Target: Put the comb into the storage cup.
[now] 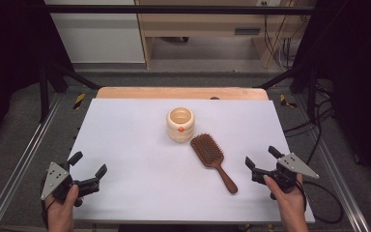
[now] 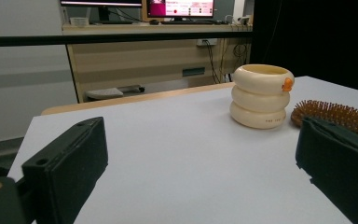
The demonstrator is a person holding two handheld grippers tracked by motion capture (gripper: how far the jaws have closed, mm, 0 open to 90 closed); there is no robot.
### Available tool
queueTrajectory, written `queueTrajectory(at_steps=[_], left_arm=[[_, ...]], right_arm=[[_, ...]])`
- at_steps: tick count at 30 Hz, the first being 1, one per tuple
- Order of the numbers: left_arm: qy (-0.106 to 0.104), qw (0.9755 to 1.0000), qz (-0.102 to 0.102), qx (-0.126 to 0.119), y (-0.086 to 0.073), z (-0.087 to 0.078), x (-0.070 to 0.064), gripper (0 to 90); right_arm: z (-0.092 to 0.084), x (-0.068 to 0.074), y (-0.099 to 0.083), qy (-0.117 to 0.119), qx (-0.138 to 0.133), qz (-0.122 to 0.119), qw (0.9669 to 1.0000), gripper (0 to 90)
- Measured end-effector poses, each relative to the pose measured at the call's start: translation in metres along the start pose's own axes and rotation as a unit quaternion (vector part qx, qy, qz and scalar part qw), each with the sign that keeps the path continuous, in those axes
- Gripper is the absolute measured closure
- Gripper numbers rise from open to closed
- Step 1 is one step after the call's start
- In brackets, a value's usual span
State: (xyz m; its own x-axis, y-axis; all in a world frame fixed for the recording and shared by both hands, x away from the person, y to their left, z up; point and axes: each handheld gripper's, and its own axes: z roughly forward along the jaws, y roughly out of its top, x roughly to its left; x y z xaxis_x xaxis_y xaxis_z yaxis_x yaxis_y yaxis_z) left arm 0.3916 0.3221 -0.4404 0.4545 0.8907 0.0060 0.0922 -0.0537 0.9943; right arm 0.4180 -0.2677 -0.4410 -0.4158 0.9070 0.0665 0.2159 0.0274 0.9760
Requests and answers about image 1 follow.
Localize light wooden desk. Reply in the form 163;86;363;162
134;0;317;70

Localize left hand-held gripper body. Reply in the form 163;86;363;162
40;161;100;204

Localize black metal frame leg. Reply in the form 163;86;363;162
256;63;320;121
38;61;102;124

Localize black horizontal frame bar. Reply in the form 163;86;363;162
43;4;317;15

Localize black curtain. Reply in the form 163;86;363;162
291;0;371;188
0;0;75;153

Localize brown wooden paddle hairbrush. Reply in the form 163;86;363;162
189;132;239;195

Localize light wooden table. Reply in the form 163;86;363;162
96;86;270;102

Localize cream ribbed ceramic cup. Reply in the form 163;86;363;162
166;106;196;143

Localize aluminium floor rail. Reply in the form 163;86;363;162
293;95;371;232
0;93;63;232

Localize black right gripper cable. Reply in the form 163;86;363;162
298;180;345;225

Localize grey drawer handle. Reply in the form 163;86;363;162
234;27;262;36

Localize black floor cable bundle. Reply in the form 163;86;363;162
283;81;336;166

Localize person's right hand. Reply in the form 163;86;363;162
263;174;307;220

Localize hanging black cables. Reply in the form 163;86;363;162
261;1;310;71

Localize white board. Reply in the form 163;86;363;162
67;98;316;224

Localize white cabinet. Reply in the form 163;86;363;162
43;0;146;65

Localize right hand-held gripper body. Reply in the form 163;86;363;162
250;152;321;194

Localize person's left hand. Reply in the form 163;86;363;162
43;184;84;225

